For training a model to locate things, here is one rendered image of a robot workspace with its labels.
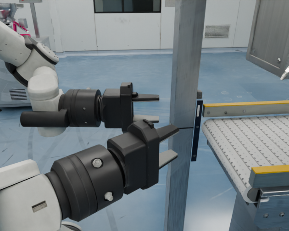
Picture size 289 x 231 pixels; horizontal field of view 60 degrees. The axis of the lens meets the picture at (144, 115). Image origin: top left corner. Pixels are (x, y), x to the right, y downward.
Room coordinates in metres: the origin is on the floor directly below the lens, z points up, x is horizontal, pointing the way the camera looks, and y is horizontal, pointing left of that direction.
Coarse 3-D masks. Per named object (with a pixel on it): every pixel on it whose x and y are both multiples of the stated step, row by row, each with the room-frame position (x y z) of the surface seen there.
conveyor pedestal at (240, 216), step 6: (234, 204) 0.58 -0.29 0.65; (240, 204) 0.55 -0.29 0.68; (234, 210) 0.57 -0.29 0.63; (240, 210) 0.54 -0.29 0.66; (246, 210) 0.51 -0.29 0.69; (234, 216) 0.56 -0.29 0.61; (240, 216) 0.53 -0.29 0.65; (246, 216) 0.51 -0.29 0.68; (234, 222) 0.56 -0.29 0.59; (240, 222) 0.53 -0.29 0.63; (246, 222) 0.50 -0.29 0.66; (252, 222) 0.48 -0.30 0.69; (234, 228) 0.55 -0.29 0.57; (240, 228) 0.52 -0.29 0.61; (246, 228) 0.50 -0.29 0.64; (252, 228) 0.47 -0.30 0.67; (258, 228) 0.45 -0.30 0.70; (264, 228) 0.43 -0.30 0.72; (270, 228) 0.41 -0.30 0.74; (276, 228) 0.40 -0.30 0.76; (282, 228) 0.39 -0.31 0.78; (288, 228) 0.39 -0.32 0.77
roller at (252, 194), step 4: (252, 188) 0.35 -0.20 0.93; (256, 188) 0.34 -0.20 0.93; (260, 188) 0.34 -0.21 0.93; (248, 192) 0.35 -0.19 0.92; (252, 192) 0.34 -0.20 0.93; (256, 192) 0.34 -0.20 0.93; (248, 196) 0.34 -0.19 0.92; (252, 196) 0.34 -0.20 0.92; (256, 196) 0.34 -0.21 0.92; (252, 200) 0.34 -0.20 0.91; (256, 200) 0.34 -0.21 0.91
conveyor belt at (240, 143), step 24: (216, 120) 0.59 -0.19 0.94; (240, 120) 0.59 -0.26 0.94; (264, 120) 0.59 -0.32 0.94; (288, 120) 0.59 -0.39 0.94; (216, 144) 0.49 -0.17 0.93; (240, 144) 0.47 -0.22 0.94; (264, 144) 0.47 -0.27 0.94; (288, 144) 0.47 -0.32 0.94; (240, 168) 0.39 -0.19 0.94; (240, 192) 0.36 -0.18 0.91
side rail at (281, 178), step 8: (256, 176) 0.33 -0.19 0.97; (264, 176) 0.33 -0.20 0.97; (272, 176) 0.33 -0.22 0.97; (280, 176) 0.33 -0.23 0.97; (288, 176) 0.33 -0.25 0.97; (256, 184) 0.33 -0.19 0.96; (264, 184) 0.33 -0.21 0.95; (272, 184) 0.33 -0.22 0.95; (280, 184) 0.33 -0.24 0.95; (288, 184) 0.34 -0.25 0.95
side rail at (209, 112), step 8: (264, 104) 0.62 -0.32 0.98; (272, 104) 0.62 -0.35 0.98; (280, 104) 0.62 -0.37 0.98; (288, 104) 0.62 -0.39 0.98; (208, 112) 0.60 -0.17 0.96; (216, 112) 0.60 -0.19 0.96; (224, 112) 0.60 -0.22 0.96; (232, 112) 0.61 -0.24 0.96; (240, 112) 0.61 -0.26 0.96; (248, 112) 0.61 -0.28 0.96; (256, 112) 0.61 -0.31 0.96; (264, 112) 0.62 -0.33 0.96; (272, 112) 0.62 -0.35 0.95; (280, 112) 0.62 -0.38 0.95; (288, 112) 0.62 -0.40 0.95
